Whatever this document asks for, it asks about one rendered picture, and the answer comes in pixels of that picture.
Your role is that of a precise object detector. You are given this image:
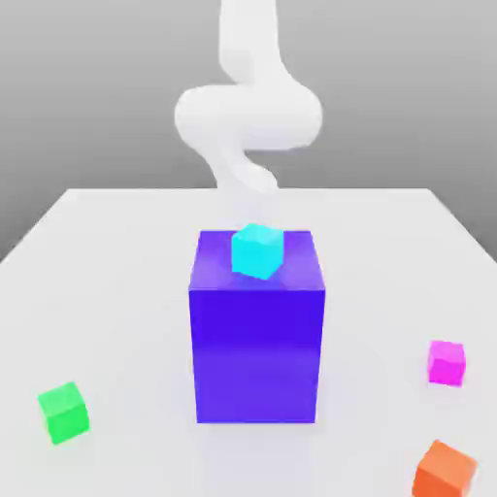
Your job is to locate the small magenta cube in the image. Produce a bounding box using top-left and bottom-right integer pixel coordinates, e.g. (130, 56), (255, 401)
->
(426, 339), (467, 388)

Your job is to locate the small cyan cube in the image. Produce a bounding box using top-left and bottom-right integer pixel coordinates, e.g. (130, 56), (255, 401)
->
(230, 222), (285, 282)

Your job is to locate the small orange cube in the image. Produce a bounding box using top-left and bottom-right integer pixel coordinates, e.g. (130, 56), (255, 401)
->
(411, 439), (479, 497)

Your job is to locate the large purple box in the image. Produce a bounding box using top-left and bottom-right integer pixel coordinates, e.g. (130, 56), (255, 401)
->
(187, 229), (327, 425)

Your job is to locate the small green cube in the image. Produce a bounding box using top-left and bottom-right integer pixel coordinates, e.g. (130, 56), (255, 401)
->
(36, 381), (91, 447)

